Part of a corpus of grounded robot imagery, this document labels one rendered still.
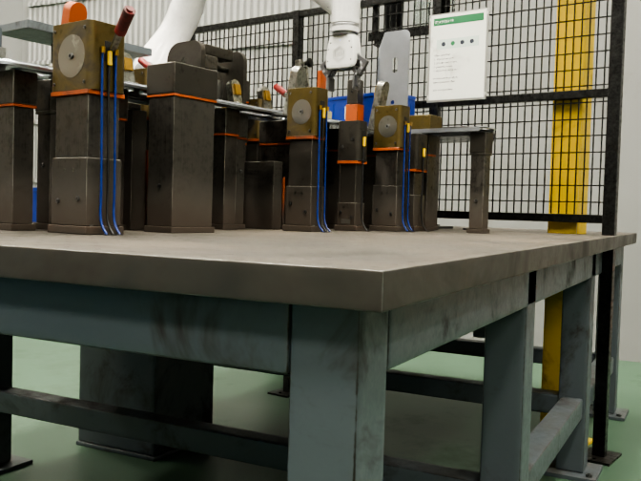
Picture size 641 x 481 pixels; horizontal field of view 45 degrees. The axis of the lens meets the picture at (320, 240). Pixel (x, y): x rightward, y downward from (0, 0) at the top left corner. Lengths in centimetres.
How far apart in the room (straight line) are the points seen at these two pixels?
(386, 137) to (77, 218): 103
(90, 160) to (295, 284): 69
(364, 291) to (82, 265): 35
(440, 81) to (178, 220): 149
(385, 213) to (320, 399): 138
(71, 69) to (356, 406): 85
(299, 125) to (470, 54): 104
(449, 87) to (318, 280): 209
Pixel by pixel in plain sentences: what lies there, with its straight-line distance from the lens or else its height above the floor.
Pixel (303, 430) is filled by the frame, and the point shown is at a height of 53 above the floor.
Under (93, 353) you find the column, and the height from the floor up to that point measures 29.
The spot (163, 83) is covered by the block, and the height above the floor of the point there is 99.
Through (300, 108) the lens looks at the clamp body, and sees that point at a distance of 188.
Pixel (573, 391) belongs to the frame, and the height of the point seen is 25.
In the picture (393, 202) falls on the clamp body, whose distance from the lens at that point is 213.
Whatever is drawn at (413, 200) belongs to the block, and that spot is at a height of 79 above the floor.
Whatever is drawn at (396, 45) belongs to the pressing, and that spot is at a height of 129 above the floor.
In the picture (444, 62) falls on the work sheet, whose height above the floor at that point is 128.
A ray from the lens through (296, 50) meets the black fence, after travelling 319.
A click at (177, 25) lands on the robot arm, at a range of 246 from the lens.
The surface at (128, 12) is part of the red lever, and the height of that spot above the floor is 106.
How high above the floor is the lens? 75
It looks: 2 degrees down
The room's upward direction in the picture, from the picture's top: 2 degrees clockwise
